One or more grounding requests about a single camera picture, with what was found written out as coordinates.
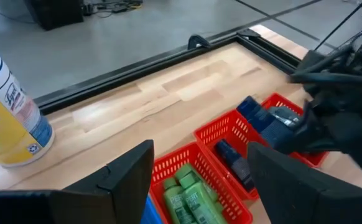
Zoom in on red slotted plastic basket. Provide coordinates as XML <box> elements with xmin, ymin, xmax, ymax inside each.
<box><xmin>259</xmin><ymin>92</ymin><xmax>328</xmax><ymax>169</ymax></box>
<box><xmin>193</xmin><ymin>108</ymin><xmax>264</xmax><ymax>202</ymax></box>
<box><xmin>149</xmin><ymin>141</ymin><xmax>254</xmax><ymax>224</ymax></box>

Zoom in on blue slotted plastic basket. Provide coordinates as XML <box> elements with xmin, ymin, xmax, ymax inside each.
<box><xmin>139</xmin><ymin>194</ymin><xmax>165</xmax><ymax>224</ymax></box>

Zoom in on black equipment case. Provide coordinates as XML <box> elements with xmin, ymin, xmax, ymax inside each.
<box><xmin>24</xmin><ymin>0</ymin><xmax>85</xmax><ymax>31</ymax></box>

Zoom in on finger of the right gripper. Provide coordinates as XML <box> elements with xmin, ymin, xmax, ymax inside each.
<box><xmin>301</xmin><ymin>99</ymin><xmax>317</xmax><ymax>126</ymax></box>
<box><xmin>274</xmin><ymin>124</ymin><xmax>313</xmax><ymax>156</ymax></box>

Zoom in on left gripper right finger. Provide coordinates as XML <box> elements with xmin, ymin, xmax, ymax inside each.
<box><xmin>248</xmin><ymin>141</ymin><xmax>362</xmax><ymax>224</ymax></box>

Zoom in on black aluminium rig frame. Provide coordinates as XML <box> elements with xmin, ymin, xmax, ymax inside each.
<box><xmin>33</xmin><ymin>27</ymin><xmax>303</xmax><ymax>116</ymax></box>

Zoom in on Lysol wipes canister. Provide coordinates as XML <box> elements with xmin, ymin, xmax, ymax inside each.
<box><xmin>0</xmin><ymin>35</ymin><xmax>56</xmax><ymax>169</ymax></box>

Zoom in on tangled floor cables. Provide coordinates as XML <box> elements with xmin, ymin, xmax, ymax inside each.
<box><xmin>81</xmin><ymin>0</ymin><xmax>144</xmax><ymax>19</ymax></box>

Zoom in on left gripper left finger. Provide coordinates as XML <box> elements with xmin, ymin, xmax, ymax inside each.
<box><xmin>49</xmin><ymin>139</ymin><xmax>155</xmax><ymax>224</ymax></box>

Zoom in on green Pert shampoo bottle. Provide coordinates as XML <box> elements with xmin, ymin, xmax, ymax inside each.
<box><xmin>179</xmin><ymin>172</ymin><xmax>229</xmax><ymax>224</ymax></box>
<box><xmin>174</xmin><ymin>164</ymin><xmax>224</xmax><ymax>214</ymax></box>
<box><xmin>163</xmin><ymin>176</ymin><xmax>197</xmax><ymax>224</ymax></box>

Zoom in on dark grey toiletry tube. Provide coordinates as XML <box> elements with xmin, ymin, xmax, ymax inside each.
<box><xmin>267</xmin><ymin>105</ymin><xmax>300</xmax><ymax>129</ymax></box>
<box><xmin>236</xmin><ymin>95</ymin><xmax>295</xmax><ymax>151</ymax></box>
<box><xmin>214</xmin><ymin>139</ymin><xmax>256</xmax><ymax>193</ymax></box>

